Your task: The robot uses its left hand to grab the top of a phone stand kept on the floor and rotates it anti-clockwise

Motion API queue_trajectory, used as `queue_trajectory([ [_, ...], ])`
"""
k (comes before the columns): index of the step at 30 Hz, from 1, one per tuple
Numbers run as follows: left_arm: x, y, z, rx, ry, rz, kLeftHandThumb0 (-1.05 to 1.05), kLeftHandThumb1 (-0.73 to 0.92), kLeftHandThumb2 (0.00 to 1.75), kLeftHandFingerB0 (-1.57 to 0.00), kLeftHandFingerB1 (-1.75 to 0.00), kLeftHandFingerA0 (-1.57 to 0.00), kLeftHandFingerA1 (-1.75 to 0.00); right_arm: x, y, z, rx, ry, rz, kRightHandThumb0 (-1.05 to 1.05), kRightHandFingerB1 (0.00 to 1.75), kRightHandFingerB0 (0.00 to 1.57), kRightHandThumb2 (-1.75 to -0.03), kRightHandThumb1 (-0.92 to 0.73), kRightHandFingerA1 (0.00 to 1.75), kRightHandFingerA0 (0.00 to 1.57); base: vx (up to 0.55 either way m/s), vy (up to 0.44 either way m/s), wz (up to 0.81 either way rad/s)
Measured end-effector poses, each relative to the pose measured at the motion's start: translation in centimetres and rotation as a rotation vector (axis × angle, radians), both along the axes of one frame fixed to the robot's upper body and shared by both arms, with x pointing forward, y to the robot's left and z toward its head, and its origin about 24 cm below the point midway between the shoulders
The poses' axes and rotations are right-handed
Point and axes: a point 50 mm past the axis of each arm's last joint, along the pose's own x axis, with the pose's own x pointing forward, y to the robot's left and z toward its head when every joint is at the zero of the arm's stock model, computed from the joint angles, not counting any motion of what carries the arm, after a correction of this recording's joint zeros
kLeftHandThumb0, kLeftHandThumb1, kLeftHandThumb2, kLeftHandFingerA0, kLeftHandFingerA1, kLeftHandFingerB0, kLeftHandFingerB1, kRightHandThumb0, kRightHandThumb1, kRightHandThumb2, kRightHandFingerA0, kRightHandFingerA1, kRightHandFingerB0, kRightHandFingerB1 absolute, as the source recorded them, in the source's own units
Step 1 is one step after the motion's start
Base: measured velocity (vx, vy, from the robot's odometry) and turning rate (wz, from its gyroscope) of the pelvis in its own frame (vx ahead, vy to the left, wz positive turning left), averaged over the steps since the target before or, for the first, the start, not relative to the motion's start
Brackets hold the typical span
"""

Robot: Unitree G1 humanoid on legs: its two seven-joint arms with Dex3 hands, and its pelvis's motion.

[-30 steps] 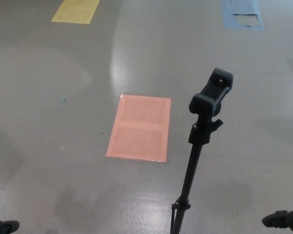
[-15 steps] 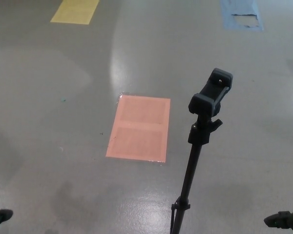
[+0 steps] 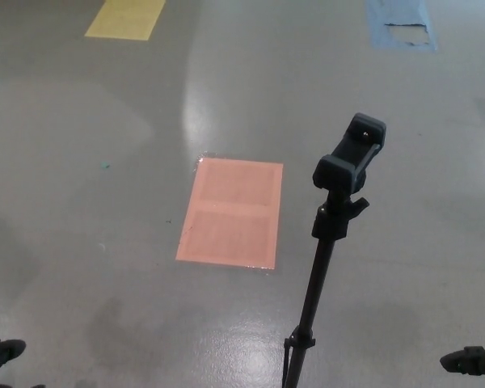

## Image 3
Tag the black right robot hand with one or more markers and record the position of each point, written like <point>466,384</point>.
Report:
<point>477,359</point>

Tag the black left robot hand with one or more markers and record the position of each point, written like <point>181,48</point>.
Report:
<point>0,351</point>

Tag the torn blue paper sheet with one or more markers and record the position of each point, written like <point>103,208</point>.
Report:
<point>378,38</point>

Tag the orange paper sheet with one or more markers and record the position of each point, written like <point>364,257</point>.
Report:
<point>230,214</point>

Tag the yellow paper sheet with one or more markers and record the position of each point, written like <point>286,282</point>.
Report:
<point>125,18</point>

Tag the black phone stand tripod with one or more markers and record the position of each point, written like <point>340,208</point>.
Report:
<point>313,279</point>

